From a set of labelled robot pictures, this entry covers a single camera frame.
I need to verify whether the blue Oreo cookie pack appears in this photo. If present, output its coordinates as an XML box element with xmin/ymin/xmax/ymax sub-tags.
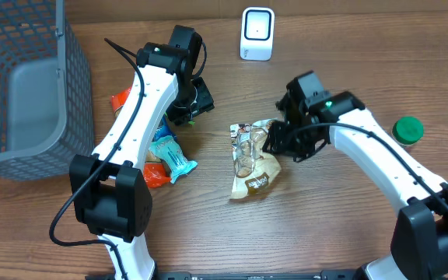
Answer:
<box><xmin>152</xmin><ymin>117</ymin><xmax>177</xmax><ymax>142</ymax></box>

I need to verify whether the green lid jar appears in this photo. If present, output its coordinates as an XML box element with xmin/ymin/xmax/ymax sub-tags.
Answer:
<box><xmin>391</xmin><ymin>116</ymin><xmax>425</xmax><ymax>147</ymax></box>

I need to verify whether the white barcode scanner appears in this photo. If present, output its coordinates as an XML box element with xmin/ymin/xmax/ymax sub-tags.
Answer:
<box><xmin>240</xmin><ymin>7</ymin><xmax>275</xmax><ymax>61</ymax></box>

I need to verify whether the beige paper bag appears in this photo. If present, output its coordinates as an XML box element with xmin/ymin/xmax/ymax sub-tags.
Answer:
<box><xmin>229</xmin><ymin>118</ymin><xmax>282</xmax><ymax>200</ymax></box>

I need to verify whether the red snack packet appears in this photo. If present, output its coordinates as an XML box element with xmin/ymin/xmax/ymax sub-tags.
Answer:
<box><xmin>110</xmin><ymin>87</ymin><xmax>170</xmax><ymax>188</ymax></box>

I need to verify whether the dark grey plastic basket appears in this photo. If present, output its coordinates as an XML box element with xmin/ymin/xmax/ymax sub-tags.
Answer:
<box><xmin>0</xmin><ymin>0</ymin><xmax>94</xmax><ymax>181</ymax></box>

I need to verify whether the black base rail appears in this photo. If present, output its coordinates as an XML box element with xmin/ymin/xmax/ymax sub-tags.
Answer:
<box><xmin>86</xmin><ymin>270</ymin><xmax>365</xmax><ymax>280</ymax></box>

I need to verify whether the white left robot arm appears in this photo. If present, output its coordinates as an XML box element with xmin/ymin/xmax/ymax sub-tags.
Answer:
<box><xmin>56</xmin><ymin>25</ymin><xmax>214</xmax><ymax>279</ymax></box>

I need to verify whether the teal snack packet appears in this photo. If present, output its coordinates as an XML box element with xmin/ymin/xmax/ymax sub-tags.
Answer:
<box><xmin>149</xmin><ymin>135</ymin><xmax>198</xmax><ymax>184</ymax></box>

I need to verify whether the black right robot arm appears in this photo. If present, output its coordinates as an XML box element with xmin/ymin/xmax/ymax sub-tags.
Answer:
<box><xmin>263</xmin><ymin>71</ymin><xmax>448</xmax><ymax>279</ymax></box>

